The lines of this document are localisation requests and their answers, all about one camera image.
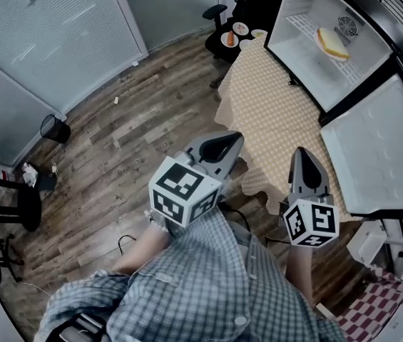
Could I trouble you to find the white plate with carrot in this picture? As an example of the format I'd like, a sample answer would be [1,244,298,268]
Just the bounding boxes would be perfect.
[220,30,240,48]

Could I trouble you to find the white plate under sandwich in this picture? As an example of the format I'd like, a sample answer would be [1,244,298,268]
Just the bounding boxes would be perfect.
[313,30,349,63]

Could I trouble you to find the person's left forearm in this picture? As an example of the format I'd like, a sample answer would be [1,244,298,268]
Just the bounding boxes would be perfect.
[111,222,172,276]

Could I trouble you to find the person's plaid shirt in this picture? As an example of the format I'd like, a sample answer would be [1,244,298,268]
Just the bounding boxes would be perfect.
[36,208,348,342]

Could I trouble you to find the person's right forearm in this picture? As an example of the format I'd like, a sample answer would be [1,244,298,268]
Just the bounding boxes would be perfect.
[285,243,317,311]

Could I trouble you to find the yellow patterned tablecloth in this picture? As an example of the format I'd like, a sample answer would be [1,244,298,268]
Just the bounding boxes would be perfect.
[214,36,352,216]

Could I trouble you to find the black mesh waste bin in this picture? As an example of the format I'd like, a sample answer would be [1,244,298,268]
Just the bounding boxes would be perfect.
[39,113,72,144]

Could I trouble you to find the sandwich bread food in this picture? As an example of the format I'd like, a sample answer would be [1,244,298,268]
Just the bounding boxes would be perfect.
[316,26,352,61]

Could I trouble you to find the black office chair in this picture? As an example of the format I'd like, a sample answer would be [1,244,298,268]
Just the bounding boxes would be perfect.
[202,4,245,63]

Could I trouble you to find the red checked cloth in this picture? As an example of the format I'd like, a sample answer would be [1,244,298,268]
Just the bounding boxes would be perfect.
[336,251,403,342]

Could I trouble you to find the white plastic box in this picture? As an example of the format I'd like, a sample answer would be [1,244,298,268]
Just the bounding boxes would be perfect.
[346,220,389,267]

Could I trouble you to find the crumpled white paper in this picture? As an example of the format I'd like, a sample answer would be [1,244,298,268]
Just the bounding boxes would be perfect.
[21,161,40,188]

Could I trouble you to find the black mini fridge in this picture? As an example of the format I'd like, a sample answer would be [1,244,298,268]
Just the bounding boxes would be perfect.
[263,0,403,116]

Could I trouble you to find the black floor cable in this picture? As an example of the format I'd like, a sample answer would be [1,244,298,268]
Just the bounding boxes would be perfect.
[117,234,138,257]

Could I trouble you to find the black waist pack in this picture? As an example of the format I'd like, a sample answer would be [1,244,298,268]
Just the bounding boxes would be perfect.
[57,311,110,342]

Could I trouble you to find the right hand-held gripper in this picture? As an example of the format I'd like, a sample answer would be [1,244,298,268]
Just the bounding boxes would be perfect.
[282,147,340,248]

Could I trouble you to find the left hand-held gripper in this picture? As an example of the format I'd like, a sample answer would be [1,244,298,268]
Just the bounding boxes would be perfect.
[148,130,245,229]

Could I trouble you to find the white fridge door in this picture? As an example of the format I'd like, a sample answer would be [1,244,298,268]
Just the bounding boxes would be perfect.
[319,73,403,217]

